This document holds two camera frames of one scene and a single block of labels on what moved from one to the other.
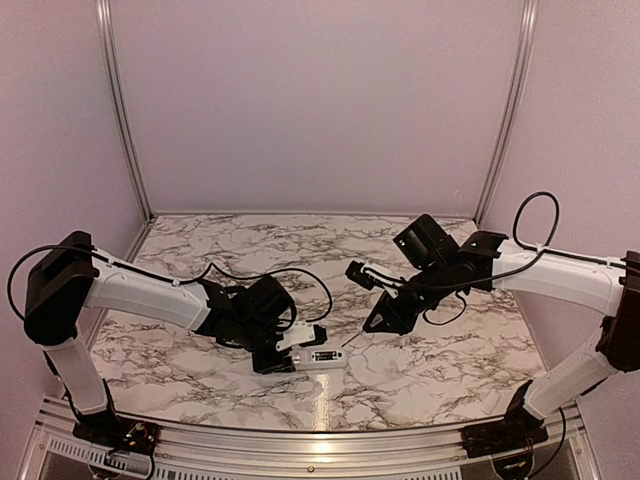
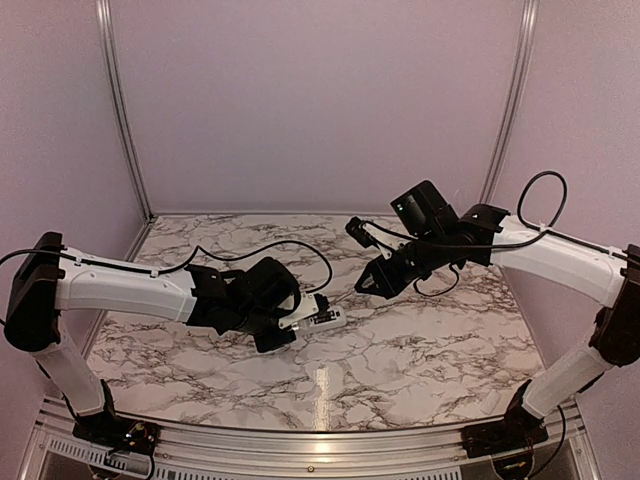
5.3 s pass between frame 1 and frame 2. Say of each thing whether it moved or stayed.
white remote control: moved
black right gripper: moved
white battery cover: stayed
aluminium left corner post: stayed
